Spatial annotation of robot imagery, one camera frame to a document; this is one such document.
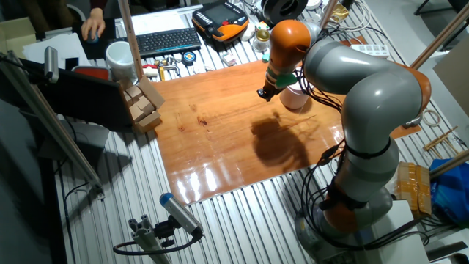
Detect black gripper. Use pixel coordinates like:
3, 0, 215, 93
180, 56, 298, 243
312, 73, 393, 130
256, 84, 282, 103

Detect white round trash can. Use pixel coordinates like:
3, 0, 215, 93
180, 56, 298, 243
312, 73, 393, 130
279, 81, 311, 110

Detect bare person hand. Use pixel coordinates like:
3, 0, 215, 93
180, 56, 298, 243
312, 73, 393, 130
81, 7, 106, 41

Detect glossy wooden board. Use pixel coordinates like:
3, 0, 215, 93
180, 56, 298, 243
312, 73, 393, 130
152, 34, 422, 206

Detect small plastic packet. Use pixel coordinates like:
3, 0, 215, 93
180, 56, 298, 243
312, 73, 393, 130
221, 51, 237, 67

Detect glass jar gold lid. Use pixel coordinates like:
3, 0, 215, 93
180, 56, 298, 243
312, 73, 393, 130
251, 29, 271, 53

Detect white egg-shaped object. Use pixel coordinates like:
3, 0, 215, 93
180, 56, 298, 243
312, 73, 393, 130
240, 22, 256, 42

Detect black round tape measure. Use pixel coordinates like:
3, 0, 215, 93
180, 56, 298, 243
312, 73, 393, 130
181, 51, 198, 67

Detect orange black teach pendant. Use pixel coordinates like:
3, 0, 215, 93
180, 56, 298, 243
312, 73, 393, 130
191, 0, 251, 43

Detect black filament spool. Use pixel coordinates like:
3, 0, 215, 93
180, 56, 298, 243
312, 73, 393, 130
260, 0, 309, 26

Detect metal pipe valve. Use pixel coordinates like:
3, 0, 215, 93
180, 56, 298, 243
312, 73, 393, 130
142, 56, 181, 82

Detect black keyboard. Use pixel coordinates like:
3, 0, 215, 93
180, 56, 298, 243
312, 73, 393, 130
133, 27, 202, 58

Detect flat cardboard sheet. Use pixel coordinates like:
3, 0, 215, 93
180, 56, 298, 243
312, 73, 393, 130
137, 76, 166, 109

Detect white power strip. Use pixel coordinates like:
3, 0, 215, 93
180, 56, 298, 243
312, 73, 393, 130
350, 43, 391, 59

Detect cardboard block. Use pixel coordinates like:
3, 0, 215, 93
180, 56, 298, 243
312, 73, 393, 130
136, 95, 156, 113
133, 111, 163, 134
125, 84, 144, 100
128, 104, 147, 122

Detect white mug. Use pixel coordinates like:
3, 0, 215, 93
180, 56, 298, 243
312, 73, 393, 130
105, 40, 138, 82

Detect black mouse pad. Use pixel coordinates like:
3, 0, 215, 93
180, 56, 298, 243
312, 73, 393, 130
73, 18, 119, 62

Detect brown taped cardboard box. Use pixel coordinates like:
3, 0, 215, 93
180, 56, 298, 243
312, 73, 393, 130
394, 161, 433, 218

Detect red bowl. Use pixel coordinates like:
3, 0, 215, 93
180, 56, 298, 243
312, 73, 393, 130
71, 65, 111, 81

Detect wooden sticks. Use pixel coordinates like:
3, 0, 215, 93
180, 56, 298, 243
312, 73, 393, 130
423, 125, 459, 152

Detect black laptop screen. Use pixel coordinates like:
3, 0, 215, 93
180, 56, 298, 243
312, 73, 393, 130
0, 58, 135, 132

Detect large cardboard sheet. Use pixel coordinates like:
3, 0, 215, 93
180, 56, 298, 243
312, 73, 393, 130
432, 43, 469, 118

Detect white control box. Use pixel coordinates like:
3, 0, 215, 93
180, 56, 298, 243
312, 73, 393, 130
369, 199, 432, 264

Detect blue plastic bag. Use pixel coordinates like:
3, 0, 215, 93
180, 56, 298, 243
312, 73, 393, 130
429, 157, 469, 225

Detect white paper sheets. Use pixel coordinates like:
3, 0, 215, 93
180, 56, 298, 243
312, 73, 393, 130
22, 32, 91, 69

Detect frame pole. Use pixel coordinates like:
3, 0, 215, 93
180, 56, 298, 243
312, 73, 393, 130
410, 2, 469, 70
117, 0, 144, 80
428, 148, 469, 180
320, 0, 339, 30

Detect white cable coil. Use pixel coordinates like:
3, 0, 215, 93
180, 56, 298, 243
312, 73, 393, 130
340, 0, 373, 34

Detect silver camera blue end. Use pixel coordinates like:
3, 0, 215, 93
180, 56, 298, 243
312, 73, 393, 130
159, 192, 204, 238

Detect tape roll ring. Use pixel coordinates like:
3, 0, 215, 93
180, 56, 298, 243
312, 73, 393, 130
421, 109, 442, 128

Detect black camera clamp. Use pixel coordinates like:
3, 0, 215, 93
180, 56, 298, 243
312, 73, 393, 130
153, 216, 177, 249

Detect aluminium profile post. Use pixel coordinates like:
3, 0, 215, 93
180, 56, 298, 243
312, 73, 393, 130
128, 214, 173, 264

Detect black camera cable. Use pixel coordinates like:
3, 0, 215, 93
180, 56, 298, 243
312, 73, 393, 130
112, 234, 203, 257

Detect silver depth camera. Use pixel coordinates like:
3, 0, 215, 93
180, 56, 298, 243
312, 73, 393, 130
43, 46, 60, 84

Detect aluminium frame bar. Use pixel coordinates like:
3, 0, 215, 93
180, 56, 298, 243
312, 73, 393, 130
0, 51, 106, 199

